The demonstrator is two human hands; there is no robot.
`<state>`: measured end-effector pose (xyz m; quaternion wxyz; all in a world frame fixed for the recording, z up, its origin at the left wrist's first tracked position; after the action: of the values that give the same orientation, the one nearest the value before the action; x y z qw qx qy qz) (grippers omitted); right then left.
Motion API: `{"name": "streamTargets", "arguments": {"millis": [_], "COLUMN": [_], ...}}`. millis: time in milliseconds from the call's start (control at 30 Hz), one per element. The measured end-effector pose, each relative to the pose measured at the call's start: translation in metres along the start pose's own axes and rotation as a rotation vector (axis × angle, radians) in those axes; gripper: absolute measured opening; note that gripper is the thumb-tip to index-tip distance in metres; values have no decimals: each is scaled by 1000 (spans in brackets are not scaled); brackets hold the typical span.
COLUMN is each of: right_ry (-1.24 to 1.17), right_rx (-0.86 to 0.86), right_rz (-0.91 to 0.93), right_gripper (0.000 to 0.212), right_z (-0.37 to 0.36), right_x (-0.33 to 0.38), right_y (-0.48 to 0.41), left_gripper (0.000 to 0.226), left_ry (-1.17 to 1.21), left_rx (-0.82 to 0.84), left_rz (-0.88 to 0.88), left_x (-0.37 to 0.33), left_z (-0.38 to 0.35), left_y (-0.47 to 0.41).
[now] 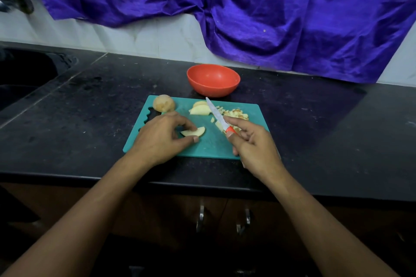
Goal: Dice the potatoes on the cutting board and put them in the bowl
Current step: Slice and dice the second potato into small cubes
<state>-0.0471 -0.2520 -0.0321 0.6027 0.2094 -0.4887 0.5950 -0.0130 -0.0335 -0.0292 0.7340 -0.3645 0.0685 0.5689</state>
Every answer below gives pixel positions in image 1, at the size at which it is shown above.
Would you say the red-handled kitchen knife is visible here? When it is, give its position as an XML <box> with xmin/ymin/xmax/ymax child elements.
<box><xmin>205</xmin><ymin>97</ymin><xmax>236</xmax><ymax>137</ymax></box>

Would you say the pile of diced apple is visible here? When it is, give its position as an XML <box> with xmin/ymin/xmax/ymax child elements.
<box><xmin>209</xmin><ymin>106</ymin><xmax>250</xmax><ymax>133</ymax></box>

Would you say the brown potato half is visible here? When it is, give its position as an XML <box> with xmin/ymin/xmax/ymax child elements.
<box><xmin>153</xmin><ymin>94</ymin><xmax>177</xmax><ymax>113</ymax></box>

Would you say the purple cloth curtain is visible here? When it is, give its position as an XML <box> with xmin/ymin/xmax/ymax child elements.
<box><xmin>21</xmin><ymin>0</ymin><xmax>416</xmax><ymax>84</ymax></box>

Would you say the metal cabinet handle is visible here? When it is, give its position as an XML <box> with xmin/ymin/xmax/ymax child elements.
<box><xmin>196</xmin><ymin>203</ymin><xmax>206</xmax><ymax>232</ymax></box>
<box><xmin>236</xmin><ymin>209</ymin><xmax>253</xmax><ymax>235</ymax></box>

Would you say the person's left forearm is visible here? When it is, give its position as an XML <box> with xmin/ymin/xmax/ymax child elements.
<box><xmin>1</xmin><ymin>154</ymin><xmax>153</xmax><ymax>277</ymax></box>

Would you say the dark kitchen sink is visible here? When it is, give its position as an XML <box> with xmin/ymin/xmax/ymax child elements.
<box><xmin>0</xmin><ymin>48</ymin><xmax>78</xmax><ymax>111</ymax></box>

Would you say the teal plastic cutting board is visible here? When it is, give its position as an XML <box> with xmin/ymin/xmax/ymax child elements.
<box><xmin>123</xmin><ymin>95</ymin><xmax>270</xmax><ymax>159</ymax></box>

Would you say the orange bowl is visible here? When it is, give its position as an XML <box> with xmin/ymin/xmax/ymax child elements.
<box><xmin>186</xmin><ymin>64</ymin><xmax>241</xmax><ymax>98</ymax></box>

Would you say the person's right forearm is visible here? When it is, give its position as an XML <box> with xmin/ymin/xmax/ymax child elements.
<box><xmin>265</xmin><ymin>168</ymin><xmax>399</xmax><ymax>277</ymax></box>

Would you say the person's right hand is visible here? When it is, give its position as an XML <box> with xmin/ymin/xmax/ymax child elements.
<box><xmin>224</xmin><ymin>116</ymin><xmax>287</xmax><ymax>185</ymax></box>

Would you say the person's left hand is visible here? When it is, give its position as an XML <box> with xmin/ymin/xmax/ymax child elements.
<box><xmin>130</xmin><ymin>112</ymin><xmax>200</xmax><ymax>169</ymax></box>

